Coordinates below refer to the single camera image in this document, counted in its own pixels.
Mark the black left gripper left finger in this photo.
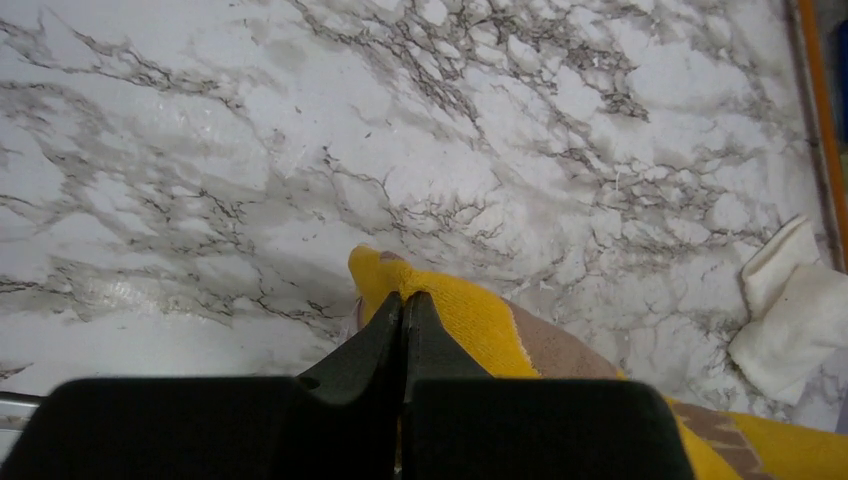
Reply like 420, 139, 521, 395
1, 293, 402, 479

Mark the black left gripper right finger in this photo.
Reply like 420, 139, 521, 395
401, 293, 694, 479

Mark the yellow brown bear towel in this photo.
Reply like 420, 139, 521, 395
348, 246, 847, 479

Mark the white towel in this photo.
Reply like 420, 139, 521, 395
728, 216, 847, 405

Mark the orange wooden shelf rack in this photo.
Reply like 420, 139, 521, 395
790, 0, 847, 272

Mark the blue flat object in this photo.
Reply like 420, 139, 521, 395
836, 20, 848, 137

